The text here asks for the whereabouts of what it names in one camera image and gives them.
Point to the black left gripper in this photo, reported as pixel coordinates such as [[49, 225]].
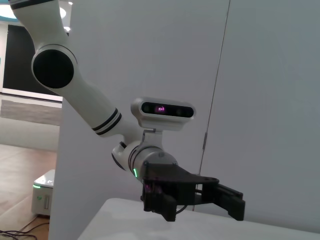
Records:
[[170, 177]]

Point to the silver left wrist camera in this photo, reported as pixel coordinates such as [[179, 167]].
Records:
[[162, 110]]

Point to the grey white counter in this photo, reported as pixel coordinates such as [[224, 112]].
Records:
[[30, 112]]

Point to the black wall panel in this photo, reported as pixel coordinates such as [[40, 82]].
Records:
[[17, 62]]

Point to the white box device green light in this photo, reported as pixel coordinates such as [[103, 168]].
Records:
[[43, 200]]

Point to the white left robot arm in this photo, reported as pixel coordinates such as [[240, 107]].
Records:
[[60, 25]]

